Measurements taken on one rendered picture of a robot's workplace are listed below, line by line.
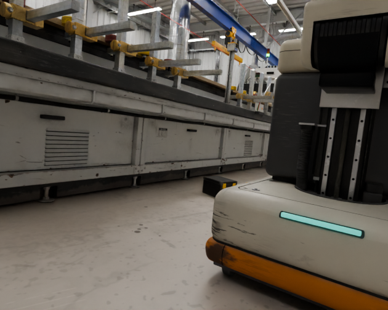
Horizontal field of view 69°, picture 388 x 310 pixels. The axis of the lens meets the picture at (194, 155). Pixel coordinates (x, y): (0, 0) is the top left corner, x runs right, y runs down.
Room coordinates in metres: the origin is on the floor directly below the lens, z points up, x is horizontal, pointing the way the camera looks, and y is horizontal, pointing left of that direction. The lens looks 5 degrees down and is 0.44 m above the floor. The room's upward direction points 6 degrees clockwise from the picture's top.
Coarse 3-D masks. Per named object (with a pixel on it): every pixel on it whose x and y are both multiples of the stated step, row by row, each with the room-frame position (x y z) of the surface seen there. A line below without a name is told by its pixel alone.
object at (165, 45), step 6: (156, 42) 1.40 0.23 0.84; (162, 42) 1.38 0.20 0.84; (168, 42) 1.36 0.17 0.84; (108, 48) 1.58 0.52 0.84; (132, 48) 1.48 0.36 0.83; (138, 48) 1.46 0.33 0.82; (144, 48) 1.44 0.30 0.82; (150, 48) 1.42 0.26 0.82; (156, 48) 1.40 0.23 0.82; (162, 48) 1.38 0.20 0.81; (168, 48) 1.37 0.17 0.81; (114, 54) 1.60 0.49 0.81
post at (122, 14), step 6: (120, 0) 1.49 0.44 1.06; (126, 0) 1.49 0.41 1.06; (120, 6) 1.48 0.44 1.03; (126, 6) 1.49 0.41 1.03; (120, 12) 1.48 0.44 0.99; (126, 12) 1.49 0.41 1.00; (120, 18) 1.48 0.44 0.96; (126, 18) 1.50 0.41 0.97; (120, 36) 1.48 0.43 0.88; (120, 54) 1.48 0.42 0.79; (120, 60) 1.48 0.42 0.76; (114, 66) 1.49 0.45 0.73; (120, 66) 1.48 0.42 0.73
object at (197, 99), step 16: (0, 48) 1.00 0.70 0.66; (16, 48) 1.05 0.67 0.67; (32, 48) 1.09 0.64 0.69; (16, 64) 1.07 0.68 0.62; (32, 64) 1.10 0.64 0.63; (48, 64) 1.15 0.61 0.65; (64, 64) 1.20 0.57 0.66; (80, 64) 1.27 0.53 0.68; (96, 80) 1.34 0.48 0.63; (112, 80) 1.42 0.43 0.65; (128, 80) 1.50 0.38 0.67; (144, 80) 1.60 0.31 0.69; (160, 96) 1.73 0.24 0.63; (176, 96) 1.86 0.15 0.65; (192, 96) 2.01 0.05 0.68; (224, 112) 2.46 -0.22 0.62; (240, 112) 2.70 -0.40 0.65
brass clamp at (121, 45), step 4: (112, 44) 1.47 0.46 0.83; (116, 44) 1.45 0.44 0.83; (120, 44) 1.46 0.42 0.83; (124, 44) 1.49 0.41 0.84; (128, 44) 1.51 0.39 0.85; (112, 48) 1.46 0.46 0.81; (116, 48) 1.45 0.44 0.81; (120, 48) 1.47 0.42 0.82; (124, 48) 1.49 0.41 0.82; (124, 52) 1.49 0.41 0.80; (128, 52) 1.51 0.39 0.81; (128, 56) 1.57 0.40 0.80; (132, 56) 1.56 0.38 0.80
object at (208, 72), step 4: (168, 72) 1.99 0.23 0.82; (184, 72) 1.92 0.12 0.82; (188, 72) 1.90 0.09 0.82; (192, 72) 1.89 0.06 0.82; (196, 72) 1.87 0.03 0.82; (200, 72) 1.85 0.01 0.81; (204, 72) 1.83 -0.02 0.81; (208, 72) 1.82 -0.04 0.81; (212, 72) 1.80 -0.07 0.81; (216, 72) 1.79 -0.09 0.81; (220, 72) 1.78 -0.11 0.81; (168, 76) 2.01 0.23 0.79
